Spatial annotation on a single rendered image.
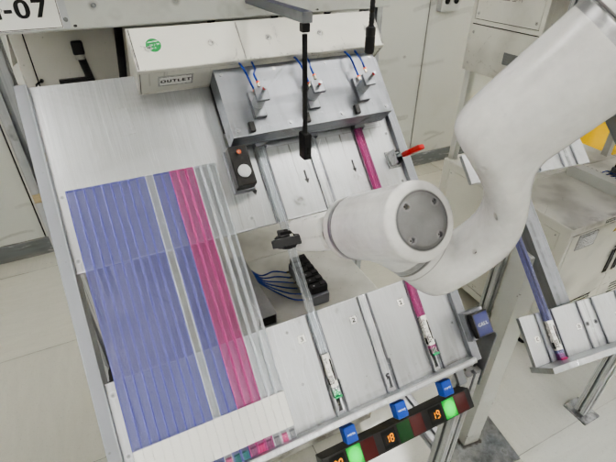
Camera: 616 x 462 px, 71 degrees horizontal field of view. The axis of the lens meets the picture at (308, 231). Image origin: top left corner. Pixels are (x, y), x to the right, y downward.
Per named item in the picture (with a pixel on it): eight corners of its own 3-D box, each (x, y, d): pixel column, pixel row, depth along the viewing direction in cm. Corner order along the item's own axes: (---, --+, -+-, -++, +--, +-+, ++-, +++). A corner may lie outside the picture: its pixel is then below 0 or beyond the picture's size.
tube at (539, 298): (562, 358, 89) (566, 358, 88) (556, 360, 89) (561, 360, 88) (480, 137, 100) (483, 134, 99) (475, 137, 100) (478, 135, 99)
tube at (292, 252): (340, 395, 80) (342, 396, 78) (333, 398, 79) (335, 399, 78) (259, 138, 85) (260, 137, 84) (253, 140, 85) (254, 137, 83)
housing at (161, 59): (356, 81, 103) (385, 44, 89) (140, 111, 85) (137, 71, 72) (346, 49, 103) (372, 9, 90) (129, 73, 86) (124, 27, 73)
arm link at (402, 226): (404, 222, 58) (351, 181, 55) (476, 214, 45) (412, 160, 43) (374, 276, 56) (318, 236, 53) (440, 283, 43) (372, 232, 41)
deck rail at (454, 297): (462, 357, 95) (481, 358, 89) (455, 359, 94) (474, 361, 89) (359, 61, 103) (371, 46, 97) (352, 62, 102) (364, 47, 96)
